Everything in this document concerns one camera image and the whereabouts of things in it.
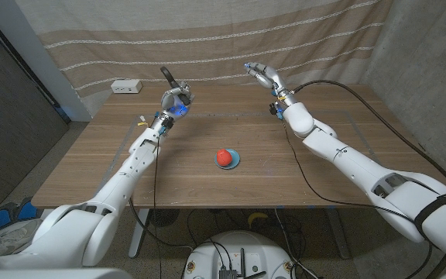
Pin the blue black padded item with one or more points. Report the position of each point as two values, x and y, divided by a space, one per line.
0 218
27 211

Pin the small blue plate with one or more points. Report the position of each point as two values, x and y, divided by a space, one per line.
237 159

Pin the metal table leg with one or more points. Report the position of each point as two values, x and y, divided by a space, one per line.
139 232
339 236

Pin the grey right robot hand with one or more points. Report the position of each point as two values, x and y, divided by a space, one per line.
271 77

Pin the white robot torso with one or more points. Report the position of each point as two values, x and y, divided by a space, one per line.
52 275

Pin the white sneaker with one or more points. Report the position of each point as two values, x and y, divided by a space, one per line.
16 238

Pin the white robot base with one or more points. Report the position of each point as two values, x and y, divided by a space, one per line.
246 244

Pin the dark grey door panel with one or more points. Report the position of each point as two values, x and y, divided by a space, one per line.
10 128

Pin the red stress ball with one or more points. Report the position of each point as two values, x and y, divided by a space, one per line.
224 157

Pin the blue white shoes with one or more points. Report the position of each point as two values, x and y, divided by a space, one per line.
48 215

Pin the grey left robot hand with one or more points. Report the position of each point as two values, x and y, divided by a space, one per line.
172 104

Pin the round black floor fan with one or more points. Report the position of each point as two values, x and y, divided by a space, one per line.
164 217

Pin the yellow curved floor object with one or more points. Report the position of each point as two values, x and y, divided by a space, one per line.
257 217

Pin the black hand grip exerciser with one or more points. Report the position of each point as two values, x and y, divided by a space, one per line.
169 77

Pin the white door frame post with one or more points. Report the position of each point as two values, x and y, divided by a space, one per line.
45 66

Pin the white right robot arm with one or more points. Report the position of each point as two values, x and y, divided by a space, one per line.
362 166

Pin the beige striped backdrop cloth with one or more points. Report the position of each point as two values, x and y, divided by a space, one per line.
207 38

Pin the white power strip box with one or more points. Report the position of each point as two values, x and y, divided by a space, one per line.
126 86

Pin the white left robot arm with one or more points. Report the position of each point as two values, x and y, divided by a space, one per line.
122 186

